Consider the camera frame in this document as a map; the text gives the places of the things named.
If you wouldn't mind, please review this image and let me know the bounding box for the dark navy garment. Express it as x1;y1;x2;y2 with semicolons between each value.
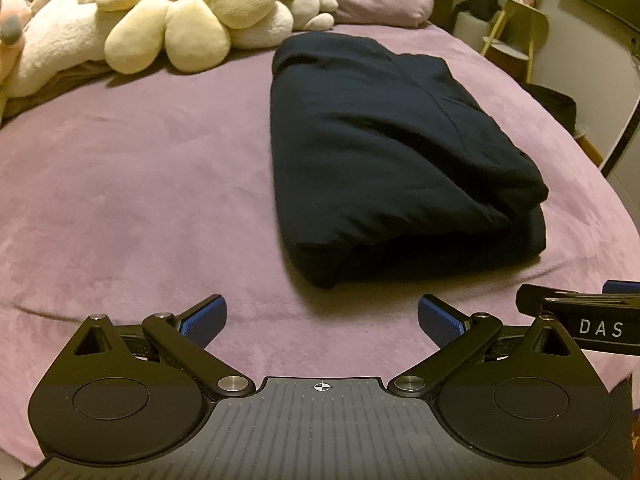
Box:
269;32;550;290

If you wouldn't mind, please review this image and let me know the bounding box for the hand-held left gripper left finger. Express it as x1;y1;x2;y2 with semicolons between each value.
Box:
74;294;257;402

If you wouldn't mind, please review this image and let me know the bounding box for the yellow flower plush pillow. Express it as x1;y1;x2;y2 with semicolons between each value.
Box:
97;0;296;74

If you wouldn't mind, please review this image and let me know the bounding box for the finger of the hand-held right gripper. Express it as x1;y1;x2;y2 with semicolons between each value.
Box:
515;283;640;317
602;279;640;296

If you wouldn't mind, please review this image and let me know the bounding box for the yellow side table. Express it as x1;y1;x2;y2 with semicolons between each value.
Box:
479;0;551;84

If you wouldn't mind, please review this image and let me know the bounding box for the black bag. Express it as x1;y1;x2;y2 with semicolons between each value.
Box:
524;82;579;134

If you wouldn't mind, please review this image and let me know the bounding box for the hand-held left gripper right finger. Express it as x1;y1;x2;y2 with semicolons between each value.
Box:
394;294;574;404

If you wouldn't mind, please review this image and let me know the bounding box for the purple fleece blanket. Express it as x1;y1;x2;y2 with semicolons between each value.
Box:
0;22;640;467

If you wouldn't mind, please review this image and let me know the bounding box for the white round stool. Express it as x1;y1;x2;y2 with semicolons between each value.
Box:
456;10;495;55

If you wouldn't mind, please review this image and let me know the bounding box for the black cloth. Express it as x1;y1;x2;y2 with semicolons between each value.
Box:
452;0;504;20

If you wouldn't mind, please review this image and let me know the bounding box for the white plush toy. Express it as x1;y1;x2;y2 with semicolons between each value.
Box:
0;0;341;122

